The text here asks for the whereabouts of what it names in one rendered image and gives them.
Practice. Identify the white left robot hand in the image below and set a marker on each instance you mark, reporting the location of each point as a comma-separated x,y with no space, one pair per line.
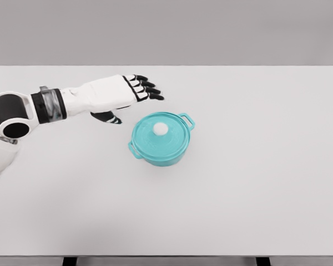
111,91

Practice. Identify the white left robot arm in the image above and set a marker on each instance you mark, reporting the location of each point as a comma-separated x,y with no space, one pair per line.
47,104

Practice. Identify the teal lid with white knob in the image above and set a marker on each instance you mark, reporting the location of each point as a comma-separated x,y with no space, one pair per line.
161,135

